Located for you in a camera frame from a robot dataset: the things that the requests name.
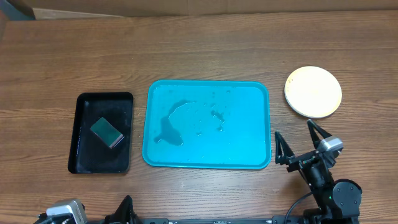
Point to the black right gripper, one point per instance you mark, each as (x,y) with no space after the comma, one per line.
(300,161)

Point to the yellow green plate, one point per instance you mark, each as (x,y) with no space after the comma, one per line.
(313,92)

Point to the pink green sponge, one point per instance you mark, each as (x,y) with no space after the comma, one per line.
(107,132)

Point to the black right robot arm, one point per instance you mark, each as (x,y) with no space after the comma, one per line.
(338,200)

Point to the black plastic tray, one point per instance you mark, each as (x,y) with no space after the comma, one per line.
(88,153)

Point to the blue plastic tray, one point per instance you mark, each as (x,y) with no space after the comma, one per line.
(207,124)

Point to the brown cardboard backdrop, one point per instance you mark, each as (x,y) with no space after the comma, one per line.
(24,10)

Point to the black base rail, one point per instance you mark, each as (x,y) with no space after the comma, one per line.
(279,219)

